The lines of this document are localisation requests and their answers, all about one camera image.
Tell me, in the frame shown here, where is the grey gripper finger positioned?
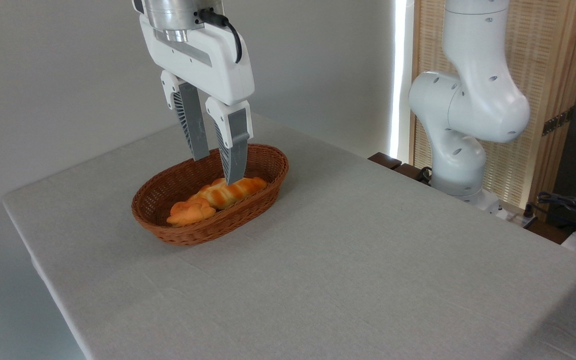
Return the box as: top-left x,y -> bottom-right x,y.
205,96 -> 254,185
160,69 -> 210,162

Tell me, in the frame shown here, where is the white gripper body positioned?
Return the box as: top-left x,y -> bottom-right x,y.
139,14 -> 256,106

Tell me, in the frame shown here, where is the round knotted bread roll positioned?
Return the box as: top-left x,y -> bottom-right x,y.
166,199 -> 217,227

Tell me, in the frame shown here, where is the long braided bread loaf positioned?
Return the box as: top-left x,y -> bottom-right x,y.
188,176 -> 269,210

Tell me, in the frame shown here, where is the brown wicker oval basket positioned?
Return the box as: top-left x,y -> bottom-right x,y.
131,143 -> 290,246

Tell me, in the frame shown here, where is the light grey tablecloth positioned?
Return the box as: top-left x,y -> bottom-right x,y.
2,112 -> 576,360

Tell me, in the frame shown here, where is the white power strip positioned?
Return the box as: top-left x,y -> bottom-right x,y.
497,206 -> 539,229

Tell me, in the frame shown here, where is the dark metal screen hinge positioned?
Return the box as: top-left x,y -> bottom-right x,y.
541,106 -> 576,137

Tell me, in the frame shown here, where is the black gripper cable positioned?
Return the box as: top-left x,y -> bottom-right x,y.
197,8 -> 243,64

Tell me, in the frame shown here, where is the black cable bundle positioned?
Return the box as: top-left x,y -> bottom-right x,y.
536,191 -> 576,236

